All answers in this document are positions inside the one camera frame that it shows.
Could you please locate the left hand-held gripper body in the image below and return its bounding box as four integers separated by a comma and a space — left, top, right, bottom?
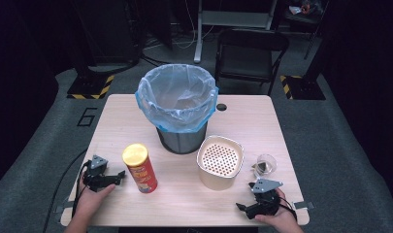
82, 154, 119, 193

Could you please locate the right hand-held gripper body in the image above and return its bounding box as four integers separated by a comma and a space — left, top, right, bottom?
247, 178, 284, 217

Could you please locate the red chip can yellow lid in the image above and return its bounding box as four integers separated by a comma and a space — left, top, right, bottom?
121, 143, 159, 194

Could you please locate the clear glass cup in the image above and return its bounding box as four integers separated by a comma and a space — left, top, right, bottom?
252, 153, 278, 179

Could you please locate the beige perforated container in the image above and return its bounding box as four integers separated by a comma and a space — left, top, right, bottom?
196, 134, 246, 191

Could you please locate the black mesh trash bin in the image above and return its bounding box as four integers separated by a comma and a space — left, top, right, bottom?
155, 120, 209, 155

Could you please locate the blue plastic bin liner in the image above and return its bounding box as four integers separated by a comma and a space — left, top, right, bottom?
134, 63, 219, 134

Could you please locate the person's right hand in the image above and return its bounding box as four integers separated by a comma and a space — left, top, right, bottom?
254, 188, 299, 228

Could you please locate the person's left hand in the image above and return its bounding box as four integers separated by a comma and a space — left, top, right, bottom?
74, 171, 116, 214

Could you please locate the grey tape strip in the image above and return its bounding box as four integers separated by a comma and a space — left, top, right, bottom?
292, 200, 315, 211
53, 201, 76, 215

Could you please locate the yellow black striped base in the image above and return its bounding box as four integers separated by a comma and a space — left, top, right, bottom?
66, 74, 115, 100
278, 74, 327, 101

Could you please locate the black cabinet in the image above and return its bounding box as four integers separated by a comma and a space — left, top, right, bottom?
70, 0, 144, 75

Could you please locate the black folding chair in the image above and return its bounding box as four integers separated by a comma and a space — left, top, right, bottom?
213, 27, 291, 97

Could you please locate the dark side table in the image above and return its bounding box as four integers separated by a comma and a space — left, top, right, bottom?
282, 0, 331, 61

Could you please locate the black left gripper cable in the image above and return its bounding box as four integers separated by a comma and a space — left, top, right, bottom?
71, 160, 90, 218

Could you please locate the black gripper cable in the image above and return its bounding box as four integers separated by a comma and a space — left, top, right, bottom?
278, 195, 298, 221
71, 160, 90, 218

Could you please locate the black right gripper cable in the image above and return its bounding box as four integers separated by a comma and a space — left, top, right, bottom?
278, 195, 298, 221

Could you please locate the black floor cable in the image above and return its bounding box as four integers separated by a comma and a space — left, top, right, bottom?
42, 148, 88, 233

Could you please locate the white cable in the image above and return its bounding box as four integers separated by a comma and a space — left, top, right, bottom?
142, 0, 216, 51

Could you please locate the white desk frame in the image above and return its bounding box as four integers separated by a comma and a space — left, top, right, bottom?
192, 0, 279, 64

